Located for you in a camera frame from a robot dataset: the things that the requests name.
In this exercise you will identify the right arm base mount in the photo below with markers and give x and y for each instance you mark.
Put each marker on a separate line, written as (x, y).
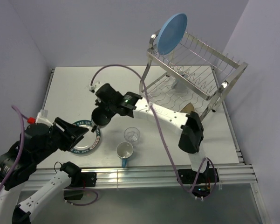
(205, 183)

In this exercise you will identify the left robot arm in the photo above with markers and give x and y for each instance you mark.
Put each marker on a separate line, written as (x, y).
(37, 142)

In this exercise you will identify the blue plastic plate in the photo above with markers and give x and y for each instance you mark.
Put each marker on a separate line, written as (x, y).
(171, 33)

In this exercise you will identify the black mug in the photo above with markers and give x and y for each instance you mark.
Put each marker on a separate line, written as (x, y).
(100, 118)

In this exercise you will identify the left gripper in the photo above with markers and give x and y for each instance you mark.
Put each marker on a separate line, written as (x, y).
(74, 133)

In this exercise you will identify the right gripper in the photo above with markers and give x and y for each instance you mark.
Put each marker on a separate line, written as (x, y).
(100, 103)

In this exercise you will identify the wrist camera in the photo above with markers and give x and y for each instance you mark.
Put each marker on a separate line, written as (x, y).
(42, 118)
(93, 88)

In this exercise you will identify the grey blue plastic cup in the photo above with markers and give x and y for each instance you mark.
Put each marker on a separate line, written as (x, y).
(178, 85)

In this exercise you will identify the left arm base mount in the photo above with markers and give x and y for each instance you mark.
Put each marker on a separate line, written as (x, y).
(87, 180)

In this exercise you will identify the black bowl tan outside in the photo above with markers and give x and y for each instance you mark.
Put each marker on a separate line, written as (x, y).
(188, 109)

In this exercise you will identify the stainless steel dish rack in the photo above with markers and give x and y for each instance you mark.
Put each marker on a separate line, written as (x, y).
(211, 75)

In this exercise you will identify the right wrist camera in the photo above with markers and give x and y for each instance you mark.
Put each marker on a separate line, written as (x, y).
(93, 88)

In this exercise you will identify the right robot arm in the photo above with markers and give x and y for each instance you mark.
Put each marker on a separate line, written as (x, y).
(187, 126)

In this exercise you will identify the aluminium mounting rail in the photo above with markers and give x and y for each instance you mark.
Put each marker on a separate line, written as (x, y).
(144, 177)

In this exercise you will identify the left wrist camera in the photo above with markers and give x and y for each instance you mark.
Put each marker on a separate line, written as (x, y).
(42, 118)

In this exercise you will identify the clear plastic glass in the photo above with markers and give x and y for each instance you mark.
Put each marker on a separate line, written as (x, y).
(132, 135)

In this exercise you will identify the teal mug white inside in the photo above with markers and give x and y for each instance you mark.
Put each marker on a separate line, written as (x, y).
(124, 151)

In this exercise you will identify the white plate green rim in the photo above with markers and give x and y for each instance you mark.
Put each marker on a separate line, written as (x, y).
(90, 140)

